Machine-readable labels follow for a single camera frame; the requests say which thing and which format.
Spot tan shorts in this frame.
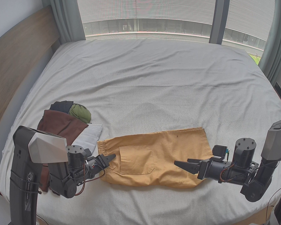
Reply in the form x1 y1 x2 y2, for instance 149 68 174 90
97 126 213 190

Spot brown garment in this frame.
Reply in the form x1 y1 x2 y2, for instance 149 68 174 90
36 109 89 193

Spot grey-green curtain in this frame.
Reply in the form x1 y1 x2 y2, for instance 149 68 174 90
258 0 281 85
39 0 86 44

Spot green garment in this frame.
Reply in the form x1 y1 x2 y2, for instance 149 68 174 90
69 103 92 124

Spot black garment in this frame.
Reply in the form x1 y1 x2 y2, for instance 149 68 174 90
49 100 74 114

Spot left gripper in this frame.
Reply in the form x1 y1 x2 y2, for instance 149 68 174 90
89 153 117 174

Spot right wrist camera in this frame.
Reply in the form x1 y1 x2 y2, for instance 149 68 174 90
213 145 230 162

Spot pale grey garment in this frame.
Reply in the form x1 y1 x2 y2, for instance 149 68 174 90
74 123 104 153

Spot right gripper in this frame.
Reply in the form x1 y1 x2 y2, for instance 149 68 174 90
174 158 225 180

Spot bed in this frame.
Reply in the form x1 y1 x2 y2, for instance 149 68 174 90
0 5 281 225

